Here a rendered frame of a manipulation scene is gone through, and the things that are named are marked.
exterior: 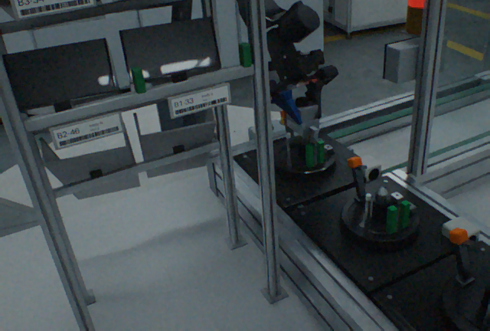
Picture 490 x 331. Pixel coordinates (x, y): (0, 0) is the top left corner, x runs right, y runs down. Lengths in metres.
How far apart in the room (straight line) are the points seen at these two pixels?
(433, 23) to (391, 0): 4.46
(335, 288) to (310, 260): 0.07
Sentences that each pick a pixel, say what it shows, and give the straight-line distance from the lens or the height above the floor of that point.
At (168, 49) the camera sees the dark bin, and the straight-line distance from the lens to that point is 0.68.
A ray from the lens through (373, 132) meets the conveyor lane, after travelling 1.31.
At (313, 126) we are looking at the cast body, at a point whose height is 1.08.
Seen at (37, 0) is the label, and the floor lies 1.44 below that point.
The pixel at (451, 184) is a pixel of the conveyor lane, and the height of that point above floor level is 0.90.
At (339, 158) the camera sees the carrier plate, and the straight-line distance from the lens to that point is 1.09.
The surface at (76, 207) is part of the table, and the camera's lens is 1.26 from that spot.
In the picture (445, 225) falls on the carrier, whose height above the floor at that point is 0.99.
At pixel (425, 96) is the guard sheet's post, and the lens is 0.98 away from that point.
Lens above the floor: 1.54
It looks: 29 degrees down
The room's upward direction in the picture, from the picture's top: 5 degrees counter-clockwise
